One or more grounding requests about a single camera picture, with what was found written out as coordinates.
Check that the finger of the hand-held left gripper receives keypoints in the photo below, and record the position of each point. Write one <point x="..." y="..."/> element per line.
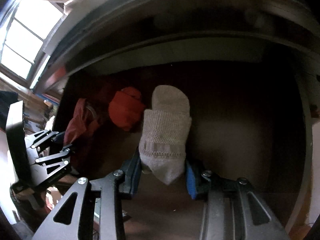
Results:
<point x="50" y="157"/>
<point x="50" y="133"/>

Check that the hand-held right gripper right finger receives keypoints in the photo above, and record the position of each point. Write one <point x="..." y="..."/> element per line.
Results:
<point x="192" y="182"/>

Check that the dark red underwear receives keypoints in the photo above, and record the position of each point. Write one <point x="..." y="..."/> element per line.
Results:
<point x="82" y="122"/>

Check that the beige knit sock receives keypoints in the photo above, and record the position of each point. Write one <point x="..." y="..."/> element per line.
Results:
<point x="165" y="130"/>

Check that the orange-red underwear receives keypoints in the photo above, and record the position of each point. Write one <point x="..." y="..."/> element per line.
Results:
<point x="125" y="110"/>

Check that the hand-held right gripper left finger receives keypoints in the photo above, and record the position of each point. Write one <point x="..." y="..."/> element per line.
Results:
<point x="135" y="172"/>

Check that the dark-framed window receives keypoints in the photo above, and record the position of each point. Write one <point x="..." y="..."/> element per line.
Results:
<point x="25" y="30"/>

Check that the dark wooden drawer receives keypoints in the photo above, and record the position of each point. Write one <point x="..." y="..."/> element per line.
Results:
<point x="237" y="130"/>

